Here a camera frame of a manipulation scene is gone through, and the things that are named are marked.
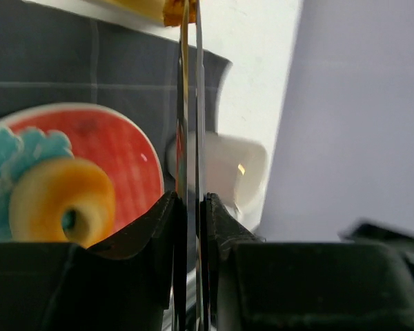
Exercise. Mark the yellow tray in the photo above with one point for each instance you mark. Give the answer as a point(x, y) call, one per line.
point(151, 9)

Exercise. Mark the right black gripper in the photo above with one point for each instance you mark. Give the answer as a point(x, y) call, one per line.
point(370, 231)

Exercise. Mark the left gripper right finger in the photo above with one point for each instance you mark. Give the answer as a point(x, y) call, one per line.
point(257, 285)

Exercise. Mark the bread slice back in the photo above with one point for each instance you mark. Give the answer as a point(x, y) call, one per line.
point(173, 12)

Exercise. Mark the red and teal plate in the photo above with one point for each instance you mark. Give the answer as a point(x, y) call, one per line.
point(82, 130)

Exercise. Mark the dark checked placemat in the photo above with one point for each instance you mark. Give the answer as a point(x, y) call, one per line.
point(48, 56)

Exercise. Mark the orange bagel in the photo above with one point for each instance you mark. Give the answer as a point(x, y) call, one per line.
point(63, 199)

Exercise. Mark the white mug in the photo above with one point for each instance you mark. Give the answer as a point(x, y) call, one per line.
point(236, 169)

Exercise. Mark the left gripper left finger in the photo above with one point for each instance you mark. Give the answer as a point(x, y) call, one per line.
point(121, 283)

